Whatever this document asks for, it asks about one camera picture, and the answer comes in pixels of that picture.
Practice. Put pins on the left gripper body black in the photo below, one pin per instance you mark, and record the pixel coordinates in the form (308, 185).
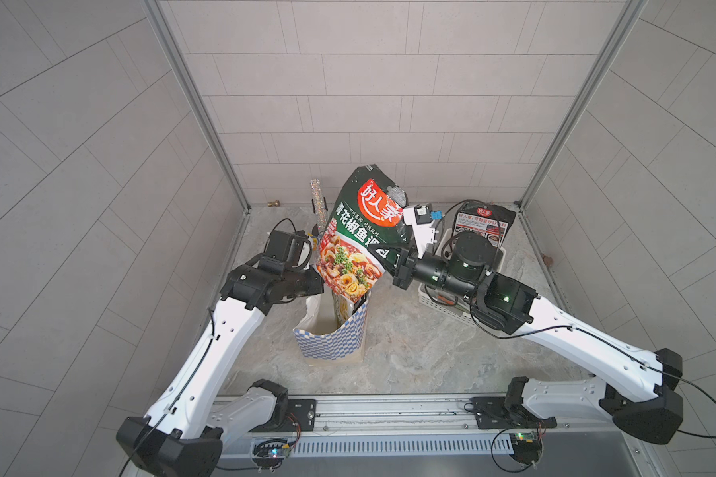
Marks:
(298, 280)

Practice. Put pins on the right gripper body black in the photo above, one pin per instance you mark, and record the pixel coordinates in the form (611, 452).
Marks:
(434, 271)

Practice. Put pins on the dark green condiment packet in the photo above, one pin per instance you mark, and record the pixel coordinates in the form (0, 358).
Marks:
(368, 209)

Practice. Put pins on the black red condiment packet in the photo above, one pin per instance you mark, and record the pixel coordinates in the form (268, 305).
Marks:
(488, 220)

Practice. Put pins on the blue checkered paper bag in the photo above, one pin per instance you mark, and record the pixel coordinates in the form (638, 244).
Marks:
(333, 330)

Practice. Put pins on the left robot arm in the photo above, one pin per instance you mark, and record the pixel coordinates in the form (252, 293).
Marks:
(180, 434)

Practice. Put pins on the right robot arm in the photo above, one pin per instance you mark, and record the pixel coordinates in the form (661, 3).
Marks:
(634, 389)

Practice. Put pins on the white perforated plastic basket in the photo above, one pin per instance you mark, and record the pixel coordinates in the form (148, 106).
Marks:
(441, 301)

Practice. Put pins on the right controller board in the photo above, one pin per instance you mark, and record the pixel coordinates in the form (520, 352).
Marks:
(527, 447)

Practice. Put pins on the controller board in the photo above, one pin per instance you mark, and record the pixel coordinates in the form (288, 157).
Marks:
(270, 454)
(527, 447)

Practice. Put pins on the left controller board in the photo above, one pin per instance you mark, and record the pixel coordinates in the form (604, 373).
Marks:
(270, 454)

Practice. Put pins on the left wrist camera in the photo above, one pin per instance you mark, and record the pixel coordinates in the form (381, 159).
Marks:
(286, 251)

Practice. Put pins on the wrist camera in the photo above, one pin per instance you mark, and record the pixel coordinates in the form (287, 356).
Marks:
(286, 251)
(422, 219)

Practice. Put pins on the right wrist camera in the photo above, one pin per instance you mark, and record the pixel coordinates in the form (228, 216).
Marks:
(422, 219)

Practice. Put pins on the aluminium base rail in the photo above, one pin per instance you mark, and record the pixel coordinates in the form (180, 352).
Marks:
(420, 425)

